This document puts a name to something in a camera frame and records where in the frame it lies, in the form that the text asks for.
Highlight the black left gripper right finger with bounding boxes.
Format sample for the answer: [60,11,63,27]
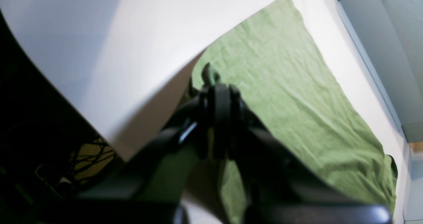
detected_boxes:
[215,84,392,224]

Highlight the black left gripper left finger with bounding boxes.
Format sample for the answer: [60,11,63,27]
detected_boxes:
[50,87,214,224]

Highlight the green t-shirt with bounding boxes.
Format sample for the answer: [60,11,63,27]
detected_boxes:
[139,0,398,224]

